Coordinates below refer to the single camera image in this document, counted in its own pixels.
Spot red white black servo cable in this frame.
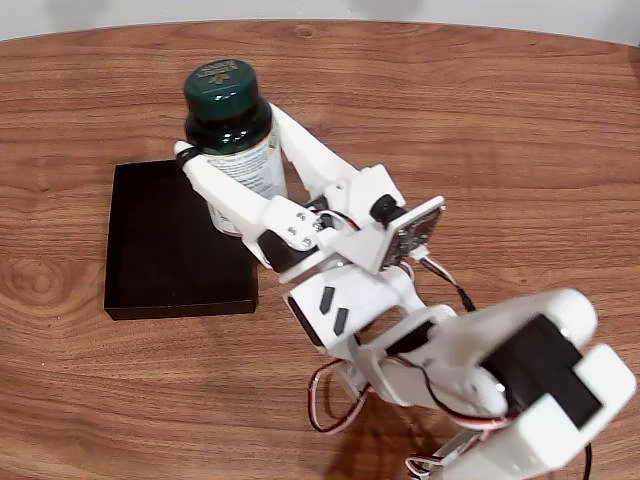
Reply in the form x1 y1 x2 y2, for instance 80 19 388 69
307 357 374 435
404 452 441 477

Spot black open box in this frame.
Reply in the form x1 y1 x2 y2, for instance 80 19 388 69
103 159 260 322

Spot green pill bottle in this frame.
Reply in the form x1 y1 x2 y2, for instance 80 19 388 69
182 58 290 237

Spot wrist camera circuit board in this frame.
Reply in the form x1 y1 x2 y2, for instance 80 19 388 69
369 193 447 269

